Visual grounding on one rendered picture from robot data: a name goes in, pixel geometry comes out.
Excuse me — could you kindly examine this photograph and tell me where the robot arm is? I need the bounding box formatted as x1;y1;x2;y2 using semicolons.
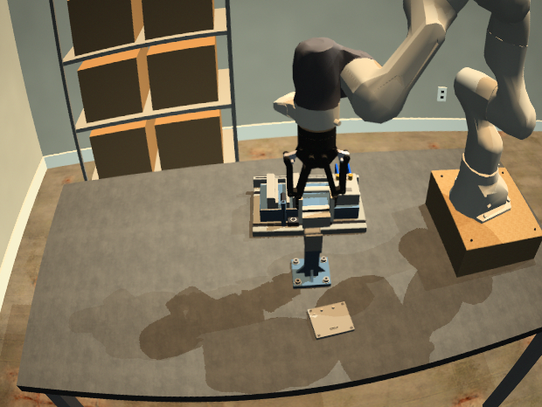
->
274;0;536;224

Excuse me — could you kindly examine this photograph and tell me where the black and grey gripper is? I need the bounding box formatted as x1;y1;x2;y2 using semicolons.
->
283;124;351;224

